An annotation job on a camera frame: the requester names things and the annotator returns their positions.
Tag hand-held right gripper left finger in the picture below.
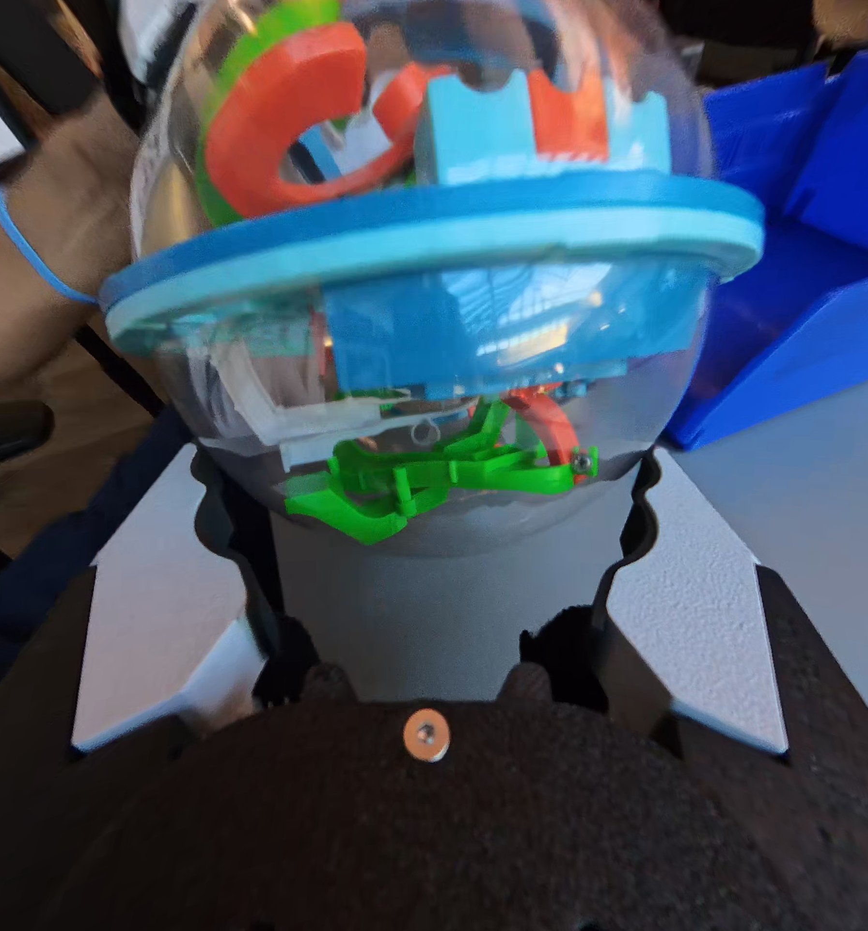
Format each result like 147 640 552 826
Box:
72 442 284 754

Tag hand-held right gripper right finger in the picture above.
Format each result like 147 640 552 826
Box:
592 447 790 756

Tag clear plastic maze ball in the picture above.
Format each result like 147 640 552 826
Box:
99 0 766 559

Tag person's left hand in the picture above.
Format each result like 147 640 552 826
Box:
0 93 145 301

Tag dark blue jeans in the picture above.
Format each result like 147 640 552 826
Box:
0 411 196 703

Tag blue plastic bin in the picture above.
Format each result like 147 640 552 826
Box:
661 49 868 452

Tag blue wristband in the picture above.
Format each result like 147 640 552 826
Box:
0 184 102 306

